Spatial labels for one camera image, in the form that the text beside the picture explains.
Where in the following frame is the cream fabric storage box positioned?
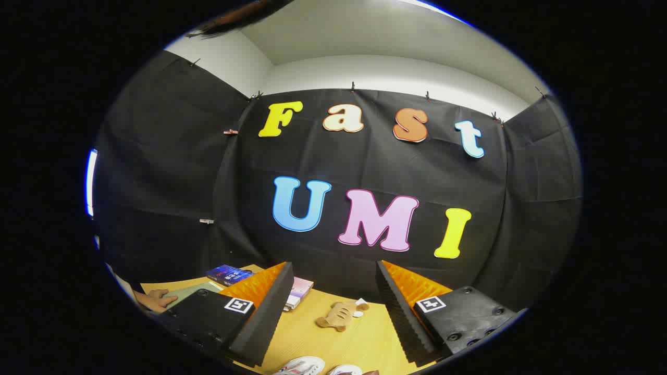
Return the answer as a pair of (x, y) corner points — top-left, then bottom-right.
(166, 281), (224, 309)

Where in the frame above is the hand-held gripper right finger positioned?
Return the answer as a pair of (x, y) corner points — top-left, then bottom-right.
(376, 260), (524, 366)

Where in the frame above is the tan plush toy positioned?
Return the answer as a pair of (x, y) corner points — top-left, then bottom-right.
(316, 298), (369, 332)

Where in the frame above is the pink cover book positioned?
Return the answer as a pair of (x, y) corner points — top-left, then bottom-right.
(288, 277), (314, 303)

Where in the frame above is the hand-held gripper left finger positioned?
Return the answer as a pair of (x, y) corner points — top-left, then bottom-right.
(155, 262), (295, 368)

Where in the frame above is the dark blue book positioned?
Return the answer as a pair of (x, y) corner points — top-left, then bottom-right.
(206, 265), (254, 286)

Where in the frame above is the black backdrop cloth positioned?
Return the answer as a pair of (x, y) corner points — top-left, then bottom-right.
(93, 49), (583, 313)

